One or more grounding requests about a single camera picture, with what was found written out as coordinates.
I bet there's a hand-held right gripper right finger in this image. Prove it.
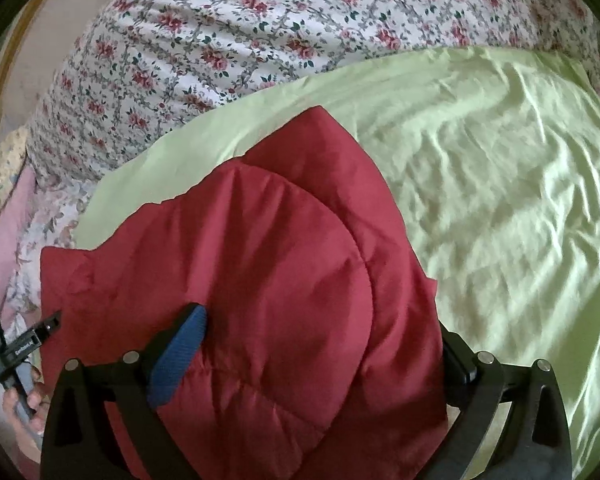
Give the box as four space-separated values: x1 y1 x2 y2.
430 327 573 480

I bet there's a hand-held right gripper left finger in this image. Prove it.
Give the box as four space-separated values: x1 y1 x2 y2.
40 302 208 480

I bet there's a red quilted jacket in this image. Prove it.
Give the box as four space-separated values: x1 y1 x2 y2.
39 105 451 480

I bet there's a person's left hand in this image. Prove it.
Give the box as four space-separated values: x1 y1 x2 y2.
2 365 46 436

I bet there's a pink cloth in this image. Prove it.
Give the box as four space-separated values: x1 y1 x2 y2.
0 165 41 311

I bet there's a pastel floral pillow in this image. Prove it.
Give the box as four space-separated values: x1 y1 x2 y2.
10 180 101 351

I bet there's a yellow floral pillow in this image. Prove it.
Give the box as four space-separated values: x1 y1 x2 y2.
0 127 31 241

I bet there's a light green bed sheet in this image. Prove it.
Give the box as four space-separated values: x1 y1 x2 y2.
72 45 600 480

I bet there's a white rose print duvet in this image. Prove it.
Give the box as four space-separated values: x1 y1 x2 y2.
27 0 600 186

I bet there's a wooden bed frame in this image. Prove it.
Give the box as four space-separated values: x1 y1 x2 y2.
0 0 131 133

